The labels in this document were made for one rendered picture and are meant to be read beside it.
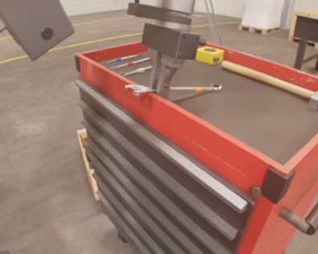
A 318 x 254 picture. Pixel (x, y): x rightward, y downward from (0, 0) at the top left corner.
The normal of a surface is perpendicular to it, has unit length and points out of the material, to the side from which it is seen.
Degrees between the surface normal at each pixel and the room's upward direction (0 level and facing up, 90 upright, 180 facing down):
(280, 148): 0
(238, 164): 90
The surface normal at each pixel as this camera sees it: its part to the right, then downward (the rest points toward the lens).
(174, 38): -0.83, 0.10
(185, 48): 0.53, 0.45
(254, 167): -0.79, 0.33
